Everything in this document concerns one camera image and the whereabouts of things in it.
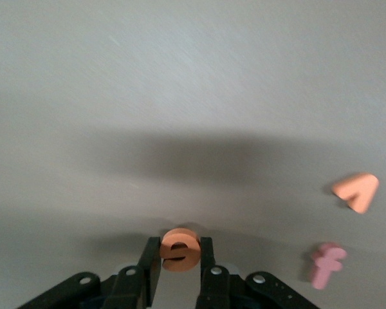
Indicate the orange letter e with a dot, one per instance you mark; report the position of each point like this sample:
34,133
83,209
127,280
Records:
180,262

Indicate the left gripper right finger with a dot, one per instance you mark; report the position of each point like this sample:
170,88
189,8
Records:
218,286

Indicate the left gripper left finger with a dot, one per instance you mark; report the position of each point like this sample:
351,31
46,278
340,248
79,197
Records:
132,286

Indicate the orange letter v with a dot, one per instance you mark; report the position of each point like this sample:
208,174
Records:
362,190

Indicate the pink-red letter f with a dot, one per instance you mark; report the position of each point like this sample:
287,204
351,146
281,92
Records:
325,267

